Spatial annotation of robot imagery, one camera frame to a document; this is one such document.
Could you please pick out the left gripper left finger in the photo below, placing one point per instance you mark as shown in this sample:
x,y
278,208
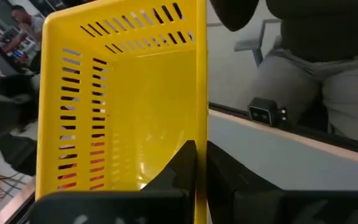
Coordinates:
x,y
172,199

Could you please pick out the black aluminium table frame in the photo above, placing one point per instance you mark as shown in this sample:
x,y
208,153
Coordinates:
x,y
337,140

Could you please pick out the person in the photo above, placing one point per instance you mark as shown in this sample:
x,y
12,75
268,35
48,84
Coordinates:
x,y
33,25
353,93

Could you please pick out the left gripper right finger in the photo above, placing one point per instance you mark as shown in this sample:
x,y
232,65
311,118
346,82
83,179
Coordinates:
x,y
228,199

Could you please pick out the small black table camera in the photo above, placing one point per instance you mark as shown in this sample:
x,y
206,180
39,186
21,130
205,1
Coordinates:
x,y
261,112

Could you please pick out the yellow slotted plastic basket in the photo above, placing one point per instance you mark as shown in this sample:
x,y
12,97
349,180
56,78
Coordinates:
x,y
151,109

